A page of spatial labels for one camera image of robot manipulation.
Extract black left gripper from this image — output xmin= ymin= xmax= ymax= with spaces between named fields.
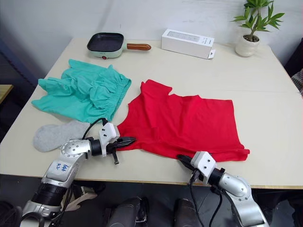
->
xmin=106 ymin=136 xmax=137 ymax=153

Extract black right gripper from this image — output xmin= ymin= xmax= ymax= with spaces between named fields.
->
xmin=177 ymin=154 xmax=197 ymax=176

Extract red t-shirt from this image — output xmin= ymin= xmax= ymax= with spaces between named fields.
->
xmin=116 ymin=79 xmax=251 ymax=164

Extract mint green shorts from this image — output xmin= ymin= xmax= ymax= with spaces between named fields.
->
xmin=31 ymin=59 xmax=133 ymax=124

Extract dark rounded shape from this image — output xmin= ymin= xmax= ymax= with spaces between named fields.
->
xmin=107 ymin=196 xmax=150 ymax=227
xmin=173 ymin=198 xmax=203 ymax=227

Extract grey sock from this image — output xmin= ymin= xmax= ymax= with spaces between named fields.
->
xmin=33 ymin=120 xmax=92 ymax=153

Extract mint electric frying pan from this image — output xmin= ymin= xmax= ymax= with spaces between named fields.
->
xmin=86 ymin=32 xmax=152 ymax=61

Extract long white cardboard box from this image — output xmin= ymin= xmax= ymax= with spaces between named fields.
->
xmin=161 ymin=28 xmax=217 ymax=60

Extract light wooden side table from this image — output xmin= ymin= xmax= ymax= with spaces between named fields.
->
xmin=0 ymin=84 xmax=14 ymax=104

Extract striped patterned cloth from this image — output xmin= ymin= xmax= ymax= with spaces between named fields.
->
xmin=291 ymin=68 xmax=303 ymax=97

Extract green plant in white pot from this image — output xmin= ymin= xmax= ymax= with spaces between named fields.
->
xmin=230 ymin=0 xmax=285 ymax=58

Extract dark chair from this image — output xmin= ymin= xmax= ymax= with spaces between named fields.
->
xmin=284 ymin=37 xmax=303 ymax=79

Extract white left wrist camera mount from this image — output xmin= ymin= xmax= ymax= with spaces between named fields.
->
xmin=98 ymin=121 xmax=121 ymax=157

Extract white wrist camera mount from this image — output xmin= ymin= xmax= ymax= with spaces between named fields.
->
xmin=98 ymin=121 xmax=121 ymax=157
xmin=190 ymin=151 xmax=217 ymax=184

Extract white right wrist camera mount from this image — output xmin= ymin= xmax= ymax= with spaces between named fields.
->
xmin=190 ymin=151 xmax=217 ymax=184

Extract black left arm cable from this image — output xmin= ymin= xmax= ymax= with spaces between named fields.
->
xmin=81 ymin=117 xmax=110 ymax=140

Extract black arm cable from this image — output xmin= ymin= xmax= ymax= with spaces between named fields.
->
xmin=81 ymin=117 xmax=110 ymax=140
xmin=187 ymin=169 xmax=225 ymax=227

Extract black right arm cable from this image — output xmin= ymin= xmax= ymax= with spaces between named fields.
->
xmin=187 ymin=169 xmax=225 ymax=227

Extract beige bracket under table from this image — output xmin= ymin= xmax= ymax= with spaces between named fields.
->
xmin=61 ymin=185 xmax=98 ymax=211

